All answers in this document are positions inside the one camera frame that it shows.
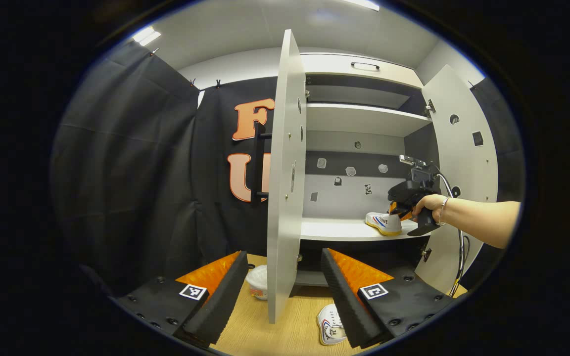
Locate right hand-held gripper cable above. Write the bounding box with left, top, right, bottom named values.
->
left=433, top=171, right=471, bottom=298

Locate white shoe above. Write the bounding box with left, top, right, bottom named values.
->
left=316, top=304, right=348, bottom=346
left=365, top=212, right=403, bottom=237

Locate white shoe cabinet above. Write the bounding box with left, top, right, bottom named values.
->
left=295, top=52, right=440, bottom=287

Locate black backdrop cloth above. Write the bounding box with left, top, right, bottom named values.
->
left=50, top=42, right=525, bottom=297

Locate white plastic cup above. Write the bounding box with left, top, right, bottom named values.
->
left=245, top=265, right=269, bottom=301

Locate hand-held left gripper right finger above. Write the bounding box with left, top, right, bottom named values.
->
left=321, top=248, right=459, bottom=349

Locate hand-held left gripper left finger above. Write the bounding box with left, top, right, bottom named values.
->
left=111, top=251, right=249, bottom=348

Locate white cabinet door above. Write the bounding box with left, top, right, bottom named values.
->
left=267, top=29, right=307, bottom=324
left=414, top=64, right=499, bottom=296

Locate black left door handle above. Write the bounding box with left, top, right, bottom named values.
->
left=251, top=124, right=272, bottom=204

